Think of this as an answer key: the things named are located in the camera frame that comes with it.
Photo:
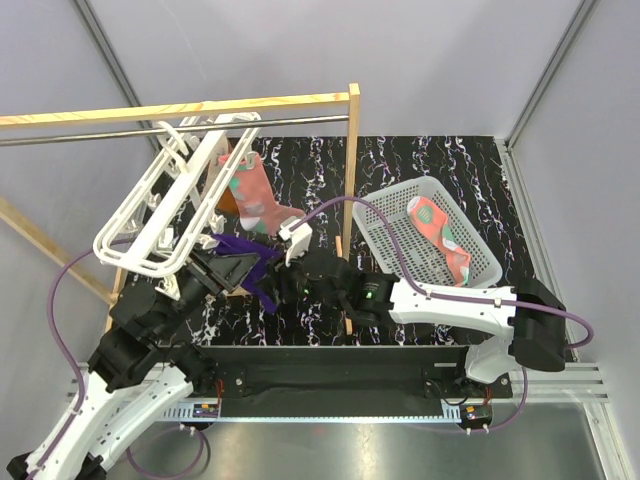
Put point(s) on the pink patterned sock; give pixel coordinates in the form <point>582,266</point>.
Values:
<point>251,190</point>
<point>433,224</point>

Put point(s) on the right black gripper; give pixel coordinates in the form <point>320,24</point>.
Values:
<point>283,274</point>

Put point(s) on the orange sock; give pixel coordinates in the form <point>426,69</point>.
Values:
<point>227,203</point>

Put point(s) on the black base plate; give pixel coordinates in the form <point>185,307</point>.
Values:
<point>281,383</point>

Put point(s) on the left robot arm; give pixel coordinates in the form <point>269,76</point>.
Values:
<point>104,418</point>

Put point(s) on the white plastic basket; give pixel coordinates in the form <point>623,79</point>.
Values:
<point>424,261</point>

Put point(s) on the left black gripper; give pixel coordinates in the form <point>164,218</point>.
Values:
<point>225,272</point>

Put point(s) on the wooden clothes rack frame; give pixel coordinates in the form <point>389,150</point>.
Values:
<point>175,113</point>

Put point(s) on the metal rack rod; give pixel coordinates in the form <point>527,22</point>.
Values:
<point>300,121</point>

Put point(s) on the white plastic clip hanger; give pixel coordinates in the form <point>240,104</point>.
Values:
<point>157,225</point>

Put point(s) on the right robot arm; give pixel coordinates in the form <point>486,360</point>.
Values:
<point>524,325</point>

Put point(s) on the black marbled mat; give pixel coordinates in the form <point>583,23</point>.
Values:
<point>307,171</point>

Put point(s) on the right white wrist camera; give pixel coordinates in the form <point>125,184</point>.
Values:
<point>296,235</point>

